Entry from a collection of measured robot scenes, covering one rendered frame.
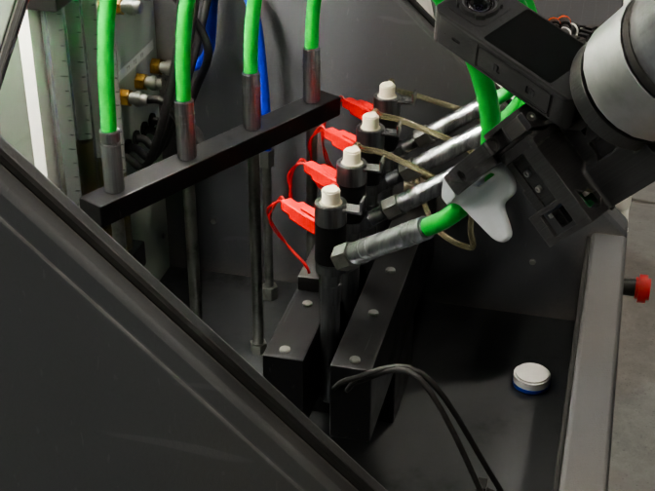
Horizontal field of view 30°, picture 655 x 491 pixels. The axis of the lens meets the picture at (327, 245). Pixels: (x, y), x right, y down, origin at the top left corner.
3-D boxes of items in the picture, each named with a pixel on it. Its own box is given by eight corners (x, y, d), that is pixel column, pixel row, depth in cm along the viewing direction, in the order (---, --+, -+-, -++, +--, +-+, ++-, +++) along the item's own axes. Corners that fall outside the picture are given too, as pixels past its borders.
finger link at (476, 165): (442, 206, 80) (512, 152, 73) (428, 187, 81) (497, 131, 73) (488, 173, 83) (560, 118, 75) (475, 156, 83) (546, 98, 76)
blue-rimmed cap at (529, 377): (548, 397, 128) (549, 386, 127) (510, 392, 129) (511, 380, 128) (551, 375, 131) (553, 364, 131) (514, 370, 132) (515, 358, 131)
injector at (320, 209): (363, 412, 114) (367, 213, 103) (311, 404, 115) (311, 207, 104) (369, 395, 116) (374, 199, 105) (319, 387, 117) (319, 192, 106)
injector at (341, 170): (380, 363, 120) (386, 172, 110) (331, 357, 121) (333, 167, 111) (386, 348, 123) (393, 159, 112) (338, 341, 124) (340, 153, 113)
